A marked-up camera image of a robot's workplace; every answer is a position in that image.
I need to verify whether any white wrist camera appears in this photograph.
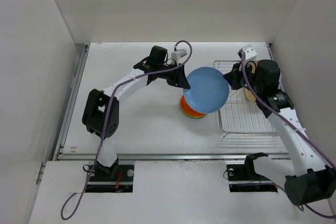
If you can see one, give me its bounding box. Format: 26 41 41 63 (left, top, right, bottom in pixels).
171 49 187 64
238 45 257 61

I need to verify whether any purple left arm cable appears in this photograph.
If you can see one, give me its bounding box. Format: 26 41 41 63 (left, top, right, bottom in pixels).
59 40 193 221

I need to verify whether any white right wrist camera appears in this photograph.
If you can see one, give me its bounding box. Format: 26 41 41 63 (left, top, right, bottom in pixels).
238 45 257 61

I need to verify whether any aluminium table rail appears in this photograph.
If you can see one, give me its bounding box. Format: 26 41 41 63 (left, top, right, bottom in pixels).
35 44 90 185

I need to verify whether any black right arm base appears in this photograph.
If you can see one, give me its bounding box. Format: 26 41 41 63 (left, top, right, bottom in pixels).
223 153 278 193

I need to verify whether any orange plate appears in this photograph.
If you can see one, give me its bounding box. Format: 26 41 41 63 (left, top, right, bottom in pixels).
180 96 194 111

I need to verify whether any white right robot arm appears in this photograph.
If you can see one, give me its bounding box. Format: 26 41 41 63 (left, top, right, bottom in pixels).
223 60 335 206

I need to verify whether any purple plate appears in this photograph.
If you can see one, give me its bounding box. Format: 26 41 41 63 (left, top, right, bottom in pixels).
278 74 283 90

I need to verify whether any chrome wire dish rack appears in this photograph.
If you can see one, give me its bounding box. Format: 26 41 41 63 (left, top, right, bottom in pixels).
212 60 279 138

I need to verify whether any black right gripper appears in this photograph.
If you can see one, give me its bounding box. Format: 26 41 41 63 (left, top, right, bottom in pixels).
223 60 263 95

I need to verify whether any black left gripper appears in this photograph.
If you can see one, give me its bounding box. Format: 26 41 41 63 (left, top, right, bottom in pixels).
157 62 190 89

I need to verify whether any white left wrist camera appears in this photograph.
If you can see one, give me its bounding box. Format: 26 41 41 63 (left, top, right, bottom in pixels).
171 49 187 64

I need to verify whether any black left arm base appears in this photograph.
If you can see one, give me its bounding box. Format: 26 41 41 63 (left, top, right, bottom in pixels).
85 160 135 193

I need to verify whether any green plate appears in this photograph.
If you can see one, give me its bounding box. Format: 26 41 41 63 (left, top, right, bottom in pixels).
182 110 205 115
185 114 207 119

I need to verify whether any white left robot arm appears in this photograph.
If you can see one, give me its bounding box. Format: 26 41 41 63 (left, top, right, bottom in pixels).
82 46 192 180

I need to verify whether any blue plate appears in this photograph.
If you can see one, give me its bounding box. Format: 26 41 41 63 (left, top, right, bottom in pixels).
183 67 230 114

